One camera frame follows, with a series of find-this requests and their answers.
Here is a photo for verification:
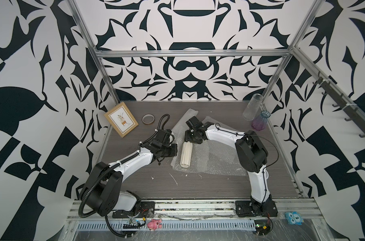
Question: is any purple blue glass vase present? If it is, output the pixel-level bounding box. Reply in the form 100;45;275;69
251;110;271;131

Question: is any bubble wrap around white vase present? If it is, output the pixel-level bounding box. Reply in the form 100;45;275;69
170;142;209;173

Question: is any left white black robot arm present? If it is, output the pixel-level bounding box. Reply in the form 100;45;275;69
78;129;177;218

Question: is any brown tape roll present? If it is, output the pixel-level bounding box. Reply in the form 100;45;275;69
141;113;155;125

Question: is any blue owl toy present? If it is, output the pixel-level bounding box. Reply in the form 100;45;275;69
285;211;304;226

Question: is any left green circuit board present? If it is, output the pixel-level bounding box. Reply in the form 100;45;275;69
122;219;146;229

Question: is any right circuit board with led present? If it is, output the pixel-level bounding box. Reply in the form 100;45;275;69
253;220;273;237

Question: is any pink pig toy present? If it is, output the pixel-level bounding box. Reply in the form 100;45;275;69
147;219;162;232

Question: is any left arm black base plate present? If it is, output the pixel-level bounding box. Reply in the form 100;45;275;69
112;201;155;219

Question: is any wooden framed picture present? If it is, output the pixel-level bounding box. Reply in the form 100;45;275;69
105;102;138;138

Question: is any clear glass vase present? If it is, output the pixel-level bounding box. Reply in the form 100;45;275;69
242;93;263;121

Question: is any bubble wrap sheet around vase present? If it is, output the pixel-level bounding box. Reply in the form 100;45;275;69
202;116;245;136

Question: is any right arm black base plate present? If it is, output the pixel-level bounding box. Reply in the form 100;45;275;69
235;198;279;218

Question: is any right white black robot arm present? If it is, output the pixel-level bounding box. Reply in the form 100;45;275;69
180;116;272;206

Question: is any white slotted cable duct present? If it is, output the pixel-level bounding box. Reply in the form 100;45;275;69
77;220;255;232

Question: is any black hook rail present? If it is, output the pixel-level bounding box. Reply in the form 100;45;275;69
313;71;365;138

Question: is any black corrugated cable conduit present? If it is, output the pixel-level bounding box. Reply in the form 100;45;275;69
77;113;171;239

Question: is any iridescent bubble wrap bundle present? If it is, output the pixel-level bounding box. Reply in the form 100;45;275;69
199;140;248;176

